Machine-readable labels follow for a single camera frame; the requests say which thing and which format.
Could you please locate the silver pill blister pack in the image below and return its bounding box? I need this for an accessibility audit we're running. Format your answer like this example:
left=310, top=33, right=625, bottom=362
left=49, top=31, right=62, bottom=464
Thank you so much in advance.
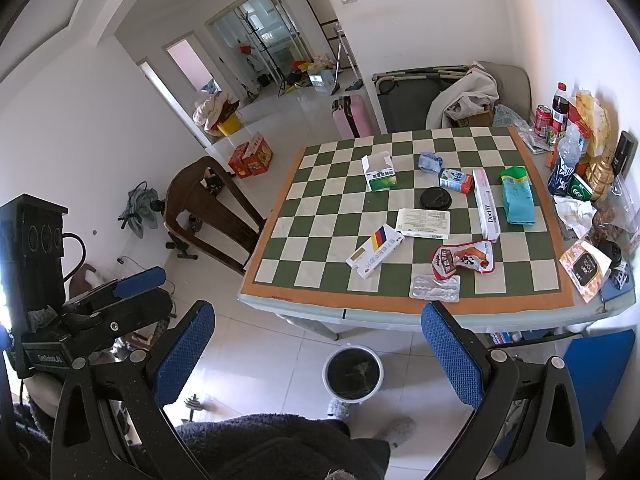
left=409, top=275, right=461, bottom=304

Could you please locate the yellow bin with clothes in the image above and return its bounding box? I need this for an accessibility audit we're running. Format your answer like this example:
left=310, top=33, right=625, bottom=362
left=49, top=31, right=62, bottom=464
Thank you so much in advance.
left=192, top=91, right=242, bottom=138

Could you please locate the white box with colour stripes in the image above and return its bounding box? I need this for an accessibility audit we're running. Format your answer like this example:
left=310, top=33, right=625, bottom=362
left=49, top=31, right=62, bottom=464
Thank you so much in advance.
left=346, top=224, right=405, bottom=278

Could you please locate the orange white snack packet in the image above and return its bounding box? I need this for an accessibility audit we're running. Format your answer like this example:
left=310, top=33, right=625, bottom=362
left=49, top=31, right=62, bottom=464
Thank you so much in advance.
left=560, top=237, right=612, bottom=302

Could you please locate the dark cola bottle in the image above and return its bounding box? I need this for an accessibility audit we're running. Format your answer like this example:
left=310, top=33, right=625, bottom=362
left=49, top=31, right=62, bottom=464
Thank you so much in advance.
left=552, top=81, right=570, bottom=133

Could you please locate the grey folding bed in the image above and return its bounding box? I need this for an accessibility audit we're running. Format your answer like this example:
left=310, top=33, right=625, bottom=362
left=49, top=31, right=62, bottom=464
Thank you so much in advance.
left=372, top=65, right=470, bottom=133

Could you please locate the white round trash bin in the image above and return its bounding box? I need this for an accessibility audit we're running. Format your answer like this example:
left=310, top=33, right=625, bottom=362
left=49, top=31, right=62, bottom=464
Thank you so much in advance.
left=322, top=344, right=384, bottom=404

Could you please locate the red soda can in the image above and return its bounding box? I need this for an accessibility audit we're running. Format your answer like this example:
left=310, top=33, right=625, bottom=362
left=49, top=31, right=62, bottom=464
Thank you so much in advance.
left=534, top=104, right=552, bottom=139

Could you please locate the blue stool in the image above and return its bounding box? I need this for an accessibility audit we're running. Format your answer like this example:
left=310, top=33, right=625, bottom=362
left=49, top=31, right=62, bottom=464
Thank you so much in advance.
left=563, top=330, right=636, bottom=441

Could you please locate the green white cup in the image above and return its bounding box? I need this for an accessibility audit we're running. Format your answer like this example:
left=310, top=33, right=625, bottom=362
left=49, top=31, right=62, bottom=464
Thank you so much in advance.
left=567, top=174, right=593, bottom=202

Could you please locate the dark wooden chair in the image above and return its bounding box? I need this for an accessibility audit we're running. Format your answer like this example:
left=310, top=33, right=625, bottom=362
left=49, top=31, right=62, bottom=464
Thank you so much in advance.
left=163, top=156, right=267, bottom=275

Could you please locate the blue plastic wrapper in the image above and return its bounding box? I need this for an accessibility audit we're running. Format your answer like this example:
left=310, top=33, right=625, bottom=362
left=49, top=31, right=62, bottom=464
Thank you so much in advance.
left=416, top=152, right=444, bottom=174

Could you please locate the black coat rack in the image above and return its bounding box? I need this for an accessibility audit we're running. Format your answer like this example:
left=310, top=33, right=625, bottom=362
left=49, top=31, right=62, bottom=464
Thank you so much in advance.
left=241, top=13, right=290, bottom=96

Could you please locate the yellow snack bag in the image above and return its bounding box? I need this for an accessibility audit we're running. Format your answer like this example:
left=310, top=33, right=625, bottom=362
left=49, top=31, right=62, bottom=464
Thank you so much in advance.
left=576, top=90, right=611, bottom=157

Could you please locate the red orange cardboard box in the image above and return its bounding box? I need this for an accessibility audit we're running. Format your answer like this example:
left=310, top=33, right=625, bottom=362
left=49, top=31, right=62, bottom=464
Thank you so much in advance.
left=228, top=132, right=273, bottom=179

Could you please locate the white printed medicine leaflet box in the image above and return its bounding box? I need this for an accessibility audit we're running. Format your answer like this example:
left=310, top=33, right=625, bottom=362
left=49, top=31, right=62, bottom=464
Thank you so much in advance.
left=395, top=208, right=450, bottom=240

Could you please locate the long white pink box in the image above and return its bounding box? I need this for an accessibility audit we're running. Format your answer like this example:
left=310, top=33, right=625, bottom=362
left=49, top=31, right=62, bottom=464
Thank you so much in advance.
left=472, top=168, right=501, bottom=243

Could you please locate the red white snack wrapper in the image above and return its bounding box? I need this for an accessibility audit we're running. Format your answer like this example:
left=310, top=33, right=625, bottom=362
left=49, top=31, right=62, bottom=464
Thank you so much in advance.
left=432, top=240, right=495, bottom=281

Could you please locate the pink suitcase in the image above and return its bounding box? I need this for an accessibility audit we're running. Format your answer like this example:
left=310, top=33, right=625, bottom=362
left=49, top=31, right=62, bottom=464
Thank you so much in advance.
left=332, top=94, right=374, bottom=140

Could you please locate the crumpled white tissue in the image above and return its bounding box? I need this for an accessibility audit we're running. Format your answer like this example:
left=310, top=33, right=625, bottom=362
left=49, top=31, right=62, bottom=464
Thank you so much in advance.
left=553, top=196, right=597, bottom=238

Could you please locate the green white checkered mat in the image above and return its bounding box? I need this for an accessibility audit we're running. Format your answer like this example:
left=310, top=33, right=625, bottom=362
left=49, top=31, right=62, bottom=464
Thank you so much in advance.
left=240, top=127, right=574, bottom=315

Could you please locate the white green medicine box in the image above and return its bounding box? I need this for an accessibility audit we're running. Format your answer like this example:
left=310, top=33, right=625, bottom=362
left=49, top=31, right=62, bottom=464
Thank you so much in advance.
left=361, top=152, right=398, bottom=192

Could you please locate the blue green snack bag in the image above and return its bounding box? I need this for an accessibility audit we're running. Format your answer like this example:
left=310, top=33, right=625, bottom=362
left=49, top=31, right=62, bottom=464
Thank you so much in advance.
left=499, top=166, right=535, bottom=226

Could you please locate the black plastic cup lid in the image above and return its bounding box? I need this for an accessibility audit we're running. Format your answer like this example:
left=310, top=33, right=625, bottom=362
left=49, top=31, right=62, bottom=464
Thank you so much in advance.
left=420, top=186, right=452, bottom=210

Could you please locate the clear water bottle blue label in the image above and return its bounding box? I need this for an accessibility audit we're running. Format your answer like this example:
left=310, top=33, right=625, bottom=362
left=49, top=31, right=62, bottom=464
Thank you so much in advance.
left=547, top=125, right=582, bottom=196

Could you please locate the golden jar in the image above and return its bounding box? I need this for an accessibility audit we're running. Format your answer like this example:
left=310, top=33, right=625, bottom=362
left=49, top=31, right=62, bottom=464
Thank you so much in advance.
left=586, top=155, right=614, bottom=202

